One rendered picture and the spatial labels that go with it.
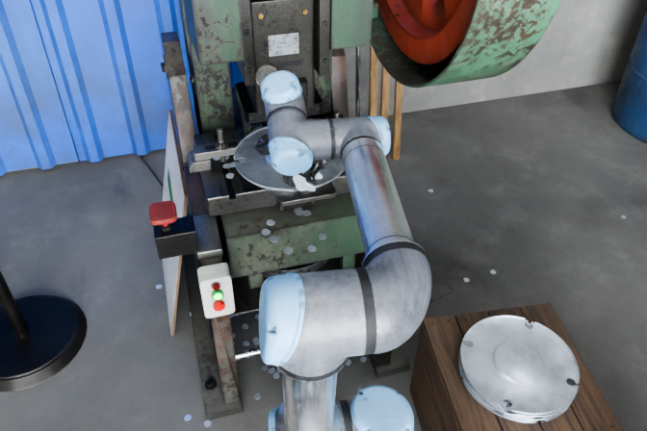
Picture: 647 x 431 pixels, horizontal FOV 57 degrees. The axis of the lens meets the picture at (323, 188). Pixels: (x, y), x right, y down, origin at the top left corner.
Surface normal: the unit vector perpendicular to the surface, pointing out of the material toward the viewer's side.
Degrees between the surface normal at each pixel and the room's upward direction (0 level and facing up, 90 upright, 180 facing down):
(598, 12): 90
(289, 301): 21
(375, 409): 7
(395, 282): 15
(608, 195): 0
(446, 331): 0
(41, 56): 90
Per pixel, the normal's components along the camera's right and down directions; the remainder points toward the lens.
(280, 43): 0.28, 0.61
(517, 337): 0.00, -0.78
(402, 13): -0.32, -0.52
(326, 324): 0.11, 0.03
